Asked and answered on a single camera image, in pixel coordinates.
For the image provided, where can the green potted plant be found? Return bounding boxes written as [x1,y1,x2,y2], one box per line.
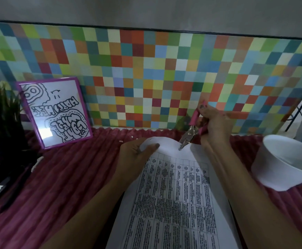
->
[0,81,29,164]

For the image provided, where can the black folding chair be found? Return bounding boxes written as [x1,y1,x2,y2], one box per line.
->
[285,96,302,132]

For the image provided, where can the person's left forearm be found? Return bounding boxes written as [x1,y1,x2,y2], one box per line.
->
[41,174,141,249]

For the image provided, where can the pink handled hole punch pliers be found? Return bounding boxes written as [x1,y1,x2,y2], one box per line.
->
[178,100,209,151]

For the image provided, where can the pink ribbed fleece blanket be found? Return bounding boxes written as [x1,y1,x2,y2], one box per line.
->
[0,127,302,249]

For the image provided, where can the printed paper sheet with table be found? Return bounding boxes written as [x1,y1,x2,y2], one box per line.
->
[106,136,242,249]

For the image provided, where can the person's right hand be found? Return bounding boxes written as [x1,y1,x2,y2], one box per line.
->
[196,104,235,151]

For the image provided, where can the white paper bowl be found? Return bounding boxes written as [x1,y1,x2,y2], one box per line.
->
[250,134,302,192]

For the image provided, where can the person's right forearm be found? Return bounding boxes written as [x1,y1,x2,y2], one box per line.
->
[200,139,302,249]

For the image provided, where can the colourful checkered board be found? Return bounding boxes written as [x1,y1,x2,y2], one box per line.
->
[0,21,302,135]

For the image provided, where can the person's left hand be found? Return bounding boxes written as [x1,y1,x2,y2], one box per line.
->
[114,138,160,182]

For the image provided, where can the purple framed drawing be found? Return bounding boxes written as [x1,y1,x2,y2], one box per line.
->
[16,77,93,150]

